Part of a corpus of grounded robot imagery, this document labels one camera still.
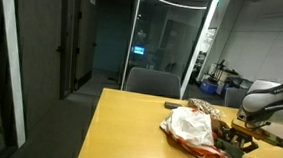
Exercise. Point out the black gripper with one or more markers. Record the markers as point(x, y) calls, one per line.
point(245, 141)

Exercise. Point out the brown plush toy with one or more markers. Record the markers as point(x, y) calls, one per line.
point(216, 126)

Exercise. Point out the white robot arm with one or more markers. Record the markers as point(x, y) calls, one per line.
point(267, 98)

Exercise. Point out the clear bag of tan rings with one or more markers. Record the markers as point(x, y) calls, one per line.
point(203, 106)

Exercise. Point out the white orange plastic bag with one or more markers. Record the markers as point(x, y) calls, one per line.
point(188, 125)

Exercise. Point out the blue plastic bin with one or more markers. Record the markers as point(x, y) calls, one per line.
point(209, 87)

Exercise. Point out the black phone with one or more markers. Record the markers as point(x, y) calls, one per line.
point(172, 105)

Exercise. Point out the blue lit monitor screen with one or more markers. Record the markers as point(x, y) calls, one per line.
point(138, 50)

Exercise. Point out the curved ceiling light strip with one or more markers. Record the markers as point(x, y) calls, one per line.
point(173, 3)

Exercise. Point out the dark door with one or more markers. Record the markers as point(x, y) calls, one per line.
point(84, 35)

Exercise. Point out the tan wrist mount plate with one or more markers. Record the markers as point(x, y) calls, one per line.
point(258, 132)

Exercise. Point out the white frame post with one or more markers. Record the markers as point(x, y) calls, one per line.
point(14, 63)
point(131, 38)
point(198, 49)

